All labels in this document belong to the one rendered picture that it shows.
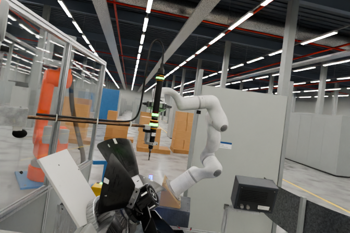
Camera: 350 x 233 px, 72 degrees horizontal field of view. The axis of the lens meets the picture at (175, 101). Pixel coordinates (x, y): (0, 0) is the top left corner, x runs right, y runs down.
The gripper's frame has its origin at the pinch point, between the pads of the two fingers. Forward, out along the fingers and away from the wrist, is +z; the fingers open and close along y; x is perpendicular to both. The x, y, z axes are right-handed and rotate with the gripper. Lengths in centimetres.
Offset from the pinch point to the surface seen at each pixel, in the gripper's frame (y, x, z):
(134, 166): 6.7, -32.9, 1.6
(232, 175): -94, -74, -179
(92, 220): 19, -54, 21
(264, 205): -76, -56, -31
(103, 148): 22.6, -25.1, 5.8
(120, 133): 204, -135, -890
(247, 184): -63, -43, -29
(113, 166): 11.1, -26.4, 31.3
